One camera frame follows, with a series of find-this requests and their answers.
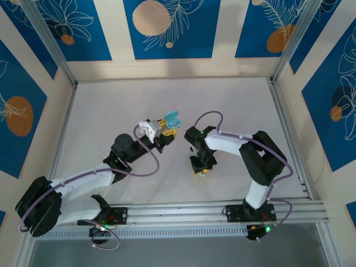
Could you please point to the blue earbud charging case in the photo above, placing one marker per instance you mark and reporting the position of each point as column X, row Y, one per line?
column 172, row 119

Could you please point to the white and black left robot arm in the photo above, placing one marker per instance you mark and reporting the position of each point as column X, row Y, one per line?
column 83, row 178

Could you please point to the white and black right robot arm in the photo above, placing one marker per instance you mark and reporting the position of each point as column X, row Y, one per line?
column 231, row 142

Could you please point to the black controller board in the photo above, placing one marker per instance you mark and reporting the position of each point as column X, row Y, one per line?
column 260, row 230
column 99, row 232

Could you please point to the aluminium rail beam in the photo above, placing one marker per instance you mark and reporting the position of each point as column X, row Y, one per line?
column 172, row 208

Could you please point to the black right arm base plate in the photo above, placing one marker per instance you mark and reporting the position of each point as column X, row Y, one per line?
column 233, row 212

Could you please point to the aluminium side rail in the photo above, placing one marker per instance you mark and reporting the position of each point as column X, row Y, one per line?
column 65, row 125
column 281, row 111

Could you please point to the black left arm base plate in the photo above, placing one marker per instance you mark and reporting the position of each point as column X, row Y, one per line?
column 116, row 214

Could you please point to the aluminium corner post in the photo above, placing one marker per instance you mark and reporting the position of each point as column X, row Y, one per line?
column 294, row 36
column 47, row 36

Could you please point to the aluminium frame leg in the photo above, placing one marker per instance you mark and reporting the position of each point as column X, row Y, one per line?
column 326, row 250
column 23, row 247

